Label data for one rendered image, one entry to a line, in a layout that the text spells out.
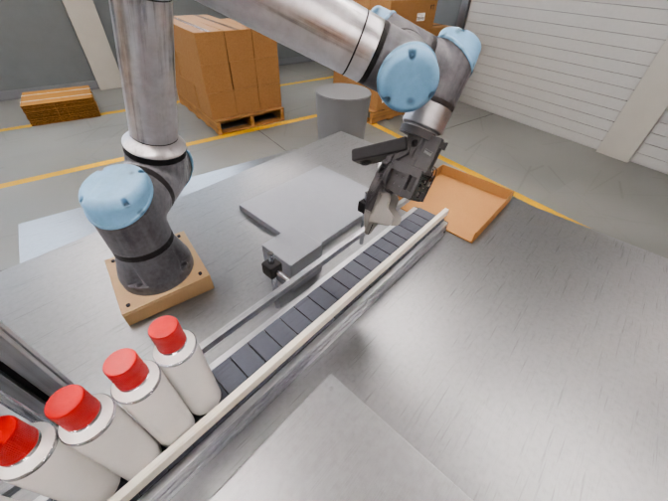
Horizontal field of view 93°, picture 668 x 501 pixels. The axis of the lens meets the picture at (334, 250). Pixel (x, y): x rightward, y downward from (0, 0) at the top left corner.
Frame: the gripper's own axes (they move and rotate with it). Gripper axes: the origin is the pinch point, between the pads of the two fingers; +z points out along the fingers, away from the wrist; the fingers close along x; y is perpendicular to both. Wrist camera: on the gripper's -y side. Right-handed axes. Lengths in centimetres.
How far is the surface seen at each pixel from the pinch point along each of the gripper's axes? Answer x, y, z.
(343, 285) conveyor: 1.7, -0.2, 14.5
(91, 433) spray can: -44.6, 2.9, 22.3
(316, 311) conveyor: -6.1, 0.4, 19.0
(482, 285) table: 27.7, 21.9, 5.2
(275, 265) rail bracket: -12.7, -8.1, 12.4
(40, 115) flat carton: 51, -425, 77
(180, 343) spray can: -35.9, 1.1, 15.4
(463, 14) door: 374, -178, -211
